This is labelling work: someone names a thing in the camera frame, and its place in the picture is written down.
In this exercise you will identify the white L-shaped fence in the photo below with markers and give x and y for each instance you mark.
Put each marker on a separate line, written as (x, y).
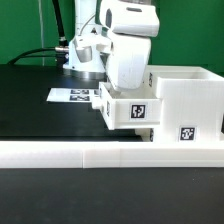
(44, 154)

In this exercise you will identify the white front drawer with knob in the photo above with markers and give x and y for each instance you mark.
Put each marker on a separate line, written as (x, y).
(145, 134)

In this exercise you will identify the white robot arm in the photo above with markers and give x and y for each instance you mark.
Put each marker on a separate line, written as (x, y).
(87, 22)

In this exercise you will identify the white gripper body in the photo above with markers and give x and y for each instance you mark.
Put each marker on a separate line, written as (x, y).
(130, 24)

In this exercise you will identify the white drawer cabinet box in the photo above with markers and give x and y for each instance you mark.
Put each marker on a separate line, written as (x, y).
(183, 104)

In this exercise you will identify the marker tag sheet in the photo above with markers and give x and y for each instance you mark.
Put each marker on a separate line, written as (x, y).
(72, 95)

